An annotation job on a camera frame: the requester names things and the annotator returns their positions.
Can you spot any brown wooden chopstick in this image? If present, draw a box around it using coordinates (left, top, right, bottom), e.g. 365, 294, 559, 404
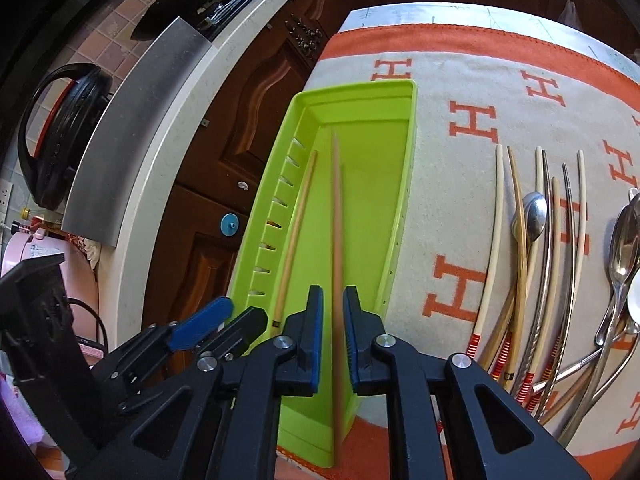
269, 151, 318, 337
331, 130, 344, 467

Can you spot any large hammered steel spoon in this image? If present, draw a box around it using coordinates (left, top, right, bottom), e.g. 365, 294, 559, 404
558, 193, 639, 448

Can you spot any cream chopstick red striped end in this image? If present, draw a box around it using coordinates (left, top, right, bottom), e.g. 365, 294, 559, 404
464, 143, 506, 360
521, 170, 561, 404
536, 150, 587, 420

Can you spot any stainless steel counter panel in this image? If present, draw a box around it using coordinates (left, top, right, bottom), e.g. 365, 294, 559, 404
62, 18, 210, 247

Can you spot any black red rice cooker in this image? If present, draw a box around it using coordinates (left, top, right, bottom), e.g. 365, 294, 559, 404
17, 63, 112, 210

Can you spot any green plastic utensil tray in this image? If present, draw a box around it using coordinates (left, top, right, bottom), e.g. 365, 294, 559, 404
226, 78, 419, 468

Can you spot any orange beige H-pattern cloth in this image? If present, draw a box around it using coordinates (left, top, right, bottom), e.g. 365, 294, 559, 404
276, 23, 640, 480

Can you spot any small spoon wooden handle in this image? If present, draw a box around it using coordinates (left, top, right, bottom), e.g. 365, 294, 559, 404
503, 192, 548, 393

